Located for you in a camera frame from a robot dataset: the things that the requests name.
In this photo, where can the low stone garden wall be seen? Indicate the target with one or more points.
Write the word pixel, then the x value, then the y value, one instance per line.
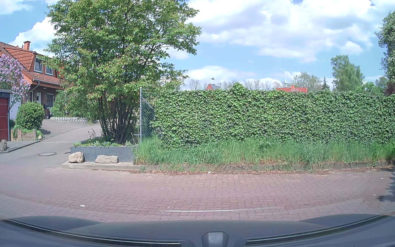
pixel 69 120

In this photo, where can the grey stone planter wall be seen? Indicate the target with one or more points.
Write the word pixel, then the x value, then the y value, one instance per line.
pixel 105 153

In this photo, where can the small grey standing stone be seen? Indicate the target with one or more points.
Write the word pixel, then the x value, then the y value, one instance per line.
pixel 3 145

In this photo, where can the large green multi-stemmed tree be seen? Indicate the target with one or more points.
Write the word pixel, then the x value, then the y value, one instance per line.
pixel 115 51

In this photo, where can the pale boulder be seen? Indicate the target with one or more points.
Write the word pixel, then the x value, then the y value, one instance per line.
pixel 106 159
pixel 76 157

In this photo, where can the lilac bush in bloom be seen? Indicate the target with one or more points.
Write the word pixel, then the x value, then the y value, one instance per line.
pixel 8 77

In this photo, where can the grey paved pavement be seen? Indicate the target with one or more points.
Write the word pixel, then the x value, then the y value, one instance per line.
pixel 12 145

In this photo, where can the tall ivy-covered hedge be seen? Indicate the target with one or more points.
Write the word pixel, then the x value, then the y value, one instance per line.
pixel 273 116

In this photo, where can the round green bush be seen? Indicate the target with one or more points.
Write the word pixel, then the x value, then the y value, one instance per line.
pixel 30 116

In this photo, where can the red brick house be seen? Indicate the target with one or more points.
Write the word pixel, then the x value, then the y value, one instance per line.
pixel 29 68

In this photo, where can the group of green trees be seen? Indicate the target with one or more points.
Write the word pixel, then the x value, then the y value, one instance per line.
pixel 389 61

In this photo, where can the red-roofed building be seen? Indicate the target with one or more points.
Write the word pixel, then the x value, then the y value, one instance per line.
pixel 291 89

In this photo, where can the grass verge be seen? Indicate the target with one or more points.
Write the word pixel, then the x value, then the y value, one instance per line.
pixel 252 152

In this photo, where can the red brick paved road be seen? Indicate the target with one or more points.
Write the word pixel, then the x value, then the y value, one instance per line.
pixel 149 192

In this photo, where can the car's own bonnet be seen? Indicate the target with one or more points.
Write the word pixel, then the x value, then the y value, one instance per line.
pixel 197 233

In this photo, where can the small grey-roofed building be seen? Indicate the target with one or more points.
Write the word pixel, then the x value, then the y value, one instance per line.
pixel 212 87

